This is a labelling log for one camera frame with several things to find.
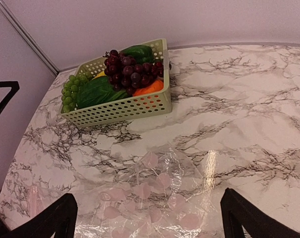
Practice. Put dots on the fake green leafy vegetable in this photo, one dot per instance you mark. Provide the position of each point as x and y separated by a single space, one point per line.
98 91

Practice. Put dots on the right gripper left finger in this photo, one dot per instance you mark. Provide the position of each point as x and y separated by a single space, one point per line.
58 220

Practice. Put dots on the fake green grapes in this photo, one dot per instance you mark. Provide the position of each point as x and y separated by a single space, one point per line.
70 91

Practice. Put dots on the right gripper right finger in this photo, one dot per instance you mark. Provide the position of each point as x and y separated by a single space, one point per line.
238 214

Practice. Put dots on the fake orange tangerine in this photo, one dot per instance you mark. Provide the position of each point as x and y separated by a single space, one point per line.
156 86

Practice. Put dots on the clear dotted zip bag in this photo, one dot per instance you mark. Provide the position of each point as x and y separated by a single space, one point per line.
155 193

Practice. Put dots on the fake green bell pepper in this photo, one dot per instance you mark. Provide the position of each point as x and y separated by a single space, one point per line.
141 53

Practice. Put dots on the fake purple grapes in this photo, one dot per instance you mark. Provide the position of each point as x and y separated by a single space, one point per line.
125 73

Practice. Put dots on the green perforated plastic basket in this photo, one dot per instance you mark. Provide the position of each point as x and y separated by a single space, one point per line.
146 105

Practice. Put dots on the fake yellow lemon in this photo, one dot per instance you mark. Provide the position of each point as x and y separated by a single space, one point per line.
101 74

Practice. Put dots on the left aluminium frame post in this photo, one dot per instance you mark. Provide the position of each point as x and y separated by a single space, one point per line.
27 38

